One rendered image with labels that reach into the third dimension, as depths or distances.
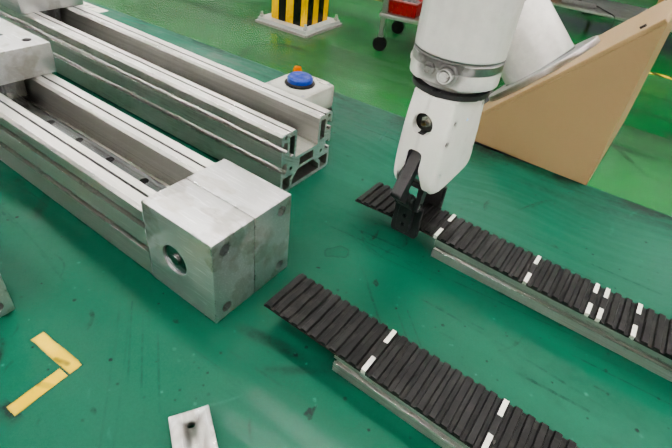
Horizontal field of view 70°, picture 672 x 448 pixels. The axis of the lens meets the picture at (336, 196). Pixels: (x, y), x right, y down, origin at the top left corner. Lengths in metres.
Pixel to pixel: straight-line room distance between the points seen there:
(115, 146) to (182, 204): 0.20
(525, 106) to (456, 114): 0.33
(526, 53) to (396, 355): 0.57
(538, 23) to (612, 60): 0.17
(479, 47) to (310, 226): 0.27
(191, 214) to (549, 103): 0.53
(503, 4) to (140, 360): 0.41
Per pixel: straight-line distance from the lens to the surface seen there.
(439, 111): 0.44
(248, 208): 0.43
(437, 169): 0.46
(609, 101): 0.74
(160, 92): 0.72
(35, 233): 0.60
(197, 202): 0.44
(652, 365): 0.55
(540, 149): 0.79
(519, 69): 0.86
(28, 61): 0.73
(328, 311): 0.43
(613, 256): 0.67
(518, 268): 0.53
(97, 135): 0.65
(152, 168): 0.57
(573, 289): 0.54
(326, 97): 0.77
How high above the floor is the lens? 1.14
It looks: 36 degrees down
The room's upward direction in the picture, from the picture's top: 7 degrees clockwise
